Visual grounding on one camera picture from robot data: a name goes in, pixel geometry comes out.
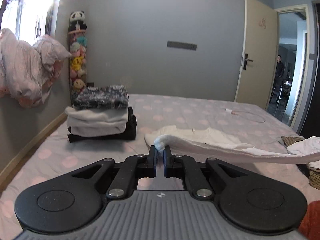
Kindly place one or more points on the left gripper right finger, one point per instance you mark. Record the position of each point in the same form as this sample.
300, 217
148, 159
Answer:
248, 200

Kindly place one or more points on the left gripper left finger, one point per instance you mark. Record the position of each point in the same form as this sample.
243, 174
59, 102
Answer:
77, 198

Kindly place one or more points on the white textured garment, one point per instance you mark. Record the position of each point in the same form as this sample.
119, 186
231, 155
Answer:
215, 143

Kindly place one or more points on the rust red fleece garment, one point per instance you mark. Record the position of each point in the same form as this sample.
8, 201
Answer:
310, 225

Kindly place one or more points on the brown striped garment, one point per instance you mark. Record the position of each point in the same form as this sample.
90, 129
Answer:
298, 145

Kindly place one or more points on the grey folded sweater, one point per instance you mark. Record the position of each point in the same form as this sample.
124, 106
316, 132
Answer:
96, 128

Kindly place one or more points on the grey pink-dotted bedsheet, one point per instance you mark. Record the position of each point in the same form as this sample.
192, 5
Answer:
154, 213

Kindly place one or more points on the light grey folded garment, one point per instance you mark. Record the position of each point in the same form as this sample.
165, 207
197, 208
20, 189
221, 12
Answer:
96, 117

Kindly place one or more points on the black wardrobe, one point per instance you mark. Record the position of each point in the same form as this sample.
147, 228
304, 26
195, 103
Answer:
311, 122

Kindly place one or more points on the black floral folded garment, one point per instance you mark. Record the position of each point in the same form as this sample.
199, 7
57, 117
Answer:
110, 97

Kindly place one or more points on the beige bedroom door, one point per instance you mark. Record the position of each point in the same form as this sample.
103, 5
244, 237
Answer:
259, 52

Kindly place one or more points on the person in doorway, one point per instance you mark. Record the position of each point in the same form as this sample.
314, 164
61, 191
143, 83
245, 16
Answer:
278, 78

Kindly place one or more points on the crumpled pink grey duvet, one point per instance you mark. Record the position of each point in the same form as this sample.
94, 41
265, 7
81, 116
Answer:
29, 71

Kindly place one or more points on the plush toy column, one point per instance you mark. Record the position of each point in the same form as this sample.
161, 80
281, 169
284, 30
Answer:
77, 42

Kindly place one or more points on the window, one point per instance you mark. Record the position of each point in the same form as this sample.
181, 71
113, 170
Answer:
29, 19

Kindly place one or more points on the white charger with cable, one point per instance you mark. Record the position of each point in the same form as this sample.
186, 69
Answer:
246, 115

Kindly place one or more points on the grey wall plate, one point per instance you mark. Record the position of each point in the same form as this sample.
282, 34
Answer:
182, 45

